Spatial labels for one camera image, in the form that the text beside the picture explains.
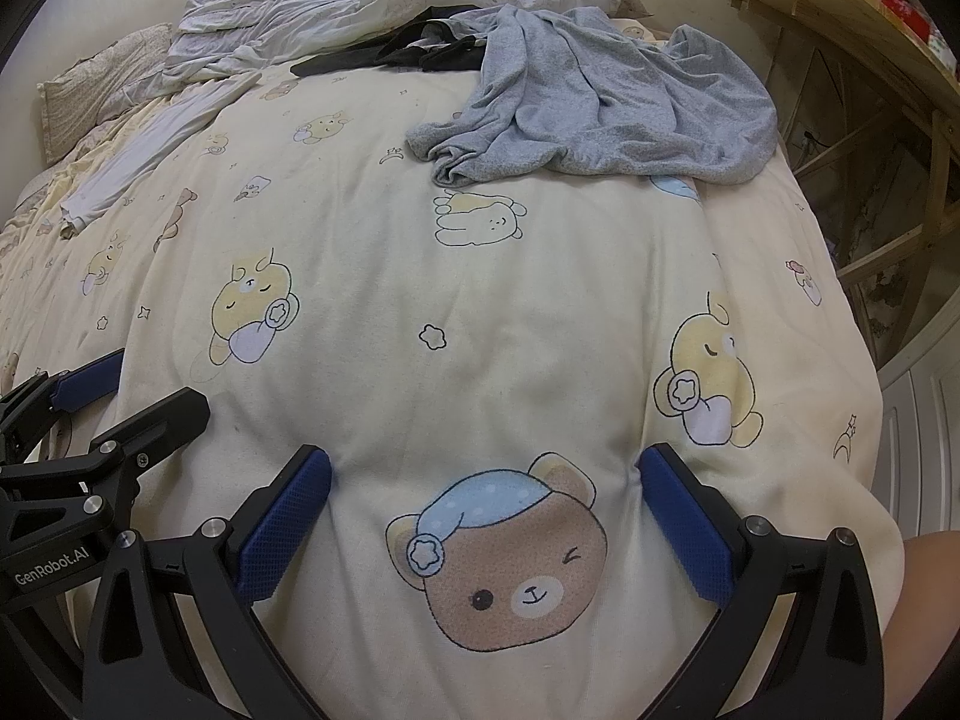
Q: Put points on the black garment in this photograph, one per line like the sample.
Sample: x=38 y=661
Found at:
x=352 y=56

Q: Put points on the white long-sleeve top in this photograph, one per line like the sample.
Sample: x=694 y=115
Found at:
x=142 y=157

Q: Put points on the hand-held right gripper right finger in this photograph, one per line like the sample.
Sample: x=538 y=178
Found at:
x=686 y=532

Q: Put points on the grey white crumpled duvet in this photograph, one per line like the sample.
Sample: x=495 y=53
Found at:
x=300 y=0

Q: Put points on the white cabinet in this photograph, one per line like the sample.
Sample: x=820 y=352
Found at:
x=926 y=420

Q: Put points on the person's right leg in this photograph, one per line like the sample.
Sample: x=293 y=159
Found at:
x=926 y=615

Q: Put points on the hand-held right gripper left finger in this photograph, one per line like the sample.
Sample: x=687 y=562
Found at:
x=289 y=525

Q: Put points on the grey heathered top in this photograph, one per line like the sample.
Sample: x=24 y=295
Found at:
x=600 y=105

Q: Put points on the red box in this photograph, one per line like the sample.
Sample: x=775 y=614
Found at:
x=904 y=7

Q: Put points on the beige pillow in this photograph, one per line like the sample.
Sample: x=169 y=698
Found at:
x=97 y=82

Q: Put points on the cream bear print blanket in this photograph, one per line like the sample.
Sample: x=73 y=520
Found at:
x=450 y=277

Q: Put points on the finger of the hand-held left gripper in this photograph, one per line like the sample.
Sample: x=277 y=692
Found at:
x=169 y=420
x=90 y=382

